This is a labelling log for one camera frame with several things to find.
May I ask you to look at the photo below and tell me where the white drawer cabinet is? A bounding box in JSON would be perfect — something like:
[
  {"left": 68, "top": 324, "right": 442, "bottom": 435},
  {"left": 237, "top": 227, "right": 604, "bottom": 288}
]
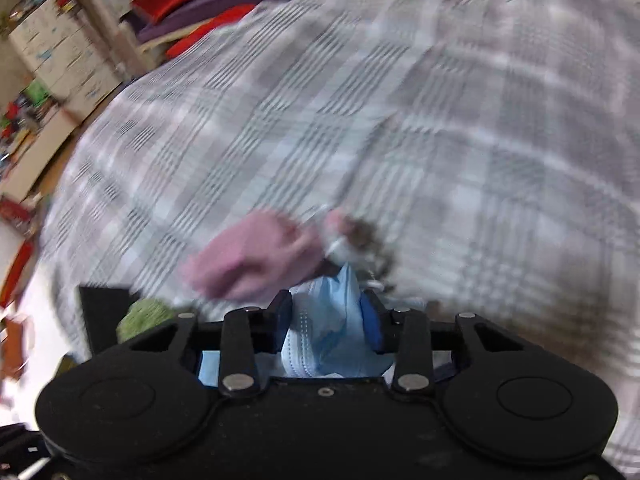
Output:
[{"left": 7, "top": 0, "right": 126, "bottom": 111}]

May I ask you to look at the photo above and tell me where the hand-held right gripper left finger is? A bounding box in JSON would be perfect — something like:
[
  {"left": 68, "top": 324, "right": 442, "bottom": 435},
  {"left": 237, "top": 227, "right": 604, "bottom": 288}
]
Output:
[{"left": 120, "top": 289, "right": 293, "bottom": 397}]

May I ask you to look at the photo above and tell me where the grey plaid bed cover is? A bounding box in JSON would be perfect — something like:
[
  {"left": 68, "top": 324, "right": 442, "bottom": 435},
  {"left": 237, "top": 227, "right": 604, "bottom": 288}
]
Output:
[{"left": 37, "top": 0, "right": 640, "bottom": 476}]

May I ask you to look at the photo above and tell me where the pink cloth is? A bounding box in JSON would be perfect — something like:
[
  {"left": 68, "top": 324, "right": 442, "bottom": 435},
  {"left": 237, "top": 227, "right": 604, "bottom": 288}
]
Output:
[{"left": 182, "top": 210, "right": 326, "bottom": 303}]

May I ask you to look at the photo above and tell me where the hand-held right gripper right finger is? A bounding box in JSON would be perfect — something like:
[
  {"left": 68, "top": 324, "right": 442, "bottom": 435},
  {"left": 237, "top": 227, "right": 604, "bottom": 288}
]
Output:
[{"left": 359, "top": 291, "right": 526, "bottom": 396}]

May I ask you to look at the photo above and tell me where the floral patterned pouch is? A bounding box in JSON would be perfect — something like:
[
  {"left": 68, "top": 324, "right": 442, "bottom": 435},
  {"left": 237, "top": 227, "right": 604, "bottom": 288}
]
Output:
[{"left": 320, "top": 207, "right": 396, "bottom": 291}]

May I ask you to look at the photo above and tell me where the beige low shelf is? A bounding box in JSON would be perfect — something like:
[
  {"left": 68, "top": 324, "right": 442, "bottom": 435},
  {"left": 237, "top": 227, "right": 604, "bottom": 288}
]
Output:
[{"left": 0, "top": 107, "right": 81, "bottom": 201}]

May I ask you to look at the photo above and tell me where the black rectangular box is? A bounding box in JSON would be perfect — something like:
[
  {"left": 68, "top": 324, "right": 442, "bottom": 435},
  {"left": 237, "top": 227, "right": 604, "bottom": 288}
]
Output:
[{"left": 77, "top": 285, "right": 132, "bottom": 358}]

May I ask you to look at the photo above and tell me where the blue face mask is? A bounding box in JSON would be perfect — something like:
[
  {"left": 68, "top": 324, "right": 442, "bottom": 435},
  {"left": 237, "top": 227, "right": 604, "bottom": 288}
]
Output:
[{"left": 281, "top": 264, "right": 396, "bottom": 380}]

